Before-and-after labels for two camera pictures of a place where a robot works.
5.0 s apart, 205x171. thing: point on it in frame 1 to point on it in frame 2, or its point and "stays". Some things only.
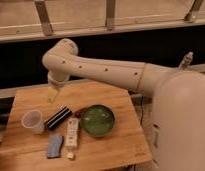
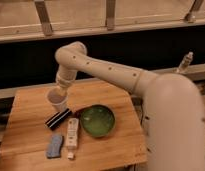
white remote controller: [72, 132] stays
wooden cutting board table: [89, 125] stays
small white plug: [70, 154] stays
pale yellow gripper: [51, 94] to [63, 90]
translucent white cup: [33, 119] to [58, 97]
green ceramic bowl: [97, 120] stays
